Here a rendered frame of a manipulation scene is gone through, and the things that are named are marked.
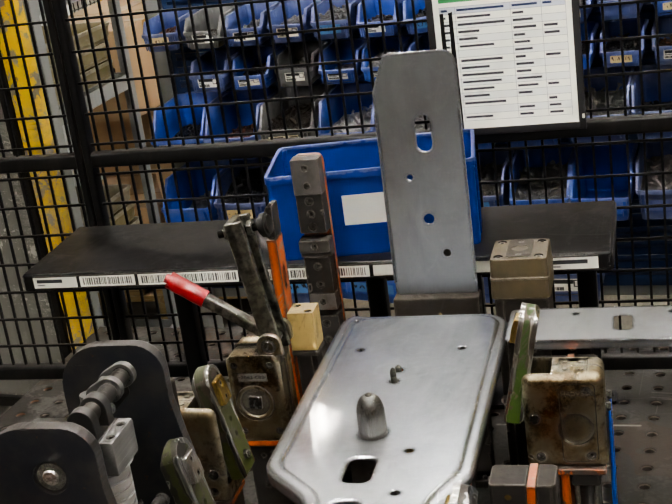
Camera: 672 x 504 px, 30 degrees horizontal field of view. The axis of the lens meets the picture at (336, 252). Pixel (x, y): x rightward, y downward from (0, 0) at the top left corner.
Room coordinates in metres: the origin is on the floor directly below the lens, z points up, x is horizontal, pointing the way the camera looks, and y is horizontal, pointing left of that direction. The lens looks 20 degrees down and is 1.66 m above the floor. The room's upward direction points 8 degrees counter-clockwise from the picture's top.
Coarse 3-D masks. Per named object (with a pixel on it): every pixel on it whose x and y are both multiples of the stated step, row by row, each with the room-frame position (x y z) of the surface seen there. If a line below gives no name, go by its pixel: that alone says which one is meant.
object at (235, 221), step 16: (240, 224) 1.38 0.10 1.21; (256, 224) 1.38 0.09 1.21; (272, 224) 1.39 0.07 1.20; (240, 240) 1.38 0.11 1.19; (256, 240) 1.41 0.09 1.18; (240, 256) 1.38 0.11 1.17; (256, 256) 1.40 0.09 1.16; (240, 272) 1.38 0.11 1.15; (256, 272) 1.38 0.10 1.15; (256, 288) 1.38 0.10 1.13; (272, 288) 1.40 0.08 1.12; (256, 304) 1.38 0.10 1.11; (272, 304) 1.40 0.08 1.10; (256, 320) 1.38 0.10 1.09; (272, 320) 1.37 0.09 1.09; (288, 336) 1.40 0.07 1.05
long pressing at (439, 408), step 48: (336, 336) 1.50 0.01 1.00; (384, 336) 1.49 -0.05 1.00; (432, 336) 1.47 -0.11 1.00; (480, 336) 1.45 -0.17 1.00; (336, 384) 1.37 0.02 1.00; (384, 384) 1.35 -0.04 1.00; (432, 384) 1.33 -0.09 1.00; (480, 384) 1.31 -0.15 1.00; (288, 432) 1.25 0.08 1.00; (336, 432) 1.24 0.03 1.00; (432, 432) 1.21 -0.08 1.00; (480, 432) 1.21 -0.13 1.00; (288, 480) 1.15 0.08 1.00; (336, 480) 1.14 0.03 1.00; (384, 480) 1.13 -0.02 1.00; (432, 480) 1.11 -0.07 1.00
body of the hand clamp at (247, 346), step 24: (240, 360) 1.37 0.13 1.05; (264, 360) 1.37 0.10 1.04; (288, 360) 1.40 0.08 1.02; (240, 384) 1.37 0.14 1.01; (264, 384) 1.37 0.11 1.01; (288, 384) 1.39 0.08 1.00; (240, 408) 1.38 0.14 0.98; (264, 408) 1.37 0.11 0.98; (288, 408) 1.37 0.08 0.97; (264, 432) 1.37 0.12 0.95; (264, 456) 1.38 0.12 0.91; (264, 480) 1.38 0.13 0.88
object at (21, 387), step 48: (0, 0) 3.15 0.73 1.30; (0, 48) 3.17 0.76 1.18; (0, 96) 3.20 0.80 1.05; (48, 144) 3.18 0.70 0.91; (48, 192) 3.16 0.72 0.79; (0, 240) 3.26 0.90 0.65; (0, 288) 3.28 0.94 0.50; (0, 336) 3.30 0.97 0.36; (48, 336) 3.23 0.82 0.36; (0, 384) 3.31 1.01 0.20
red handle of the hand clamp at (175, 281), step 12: (168, 276) 1.42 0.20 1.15; (180, 276) 1.42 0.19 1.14; (168, 288) 1.41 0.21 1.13; (180, 288) 1.41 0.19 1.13; (192, 288) 1.41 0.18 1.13; (204, 288) 1.42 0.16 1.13; (192, 300) 1.41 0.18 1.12; (204, 300) 1.40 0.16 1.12; (216, 300) 1.41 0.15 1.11; (216, 312) 1.40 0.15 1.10; (228, 312) 1.40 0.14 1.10; (240, 312) 1.40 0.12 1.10; (240, 324) 1.39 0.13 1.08; (252, 324) 1.39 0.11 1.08
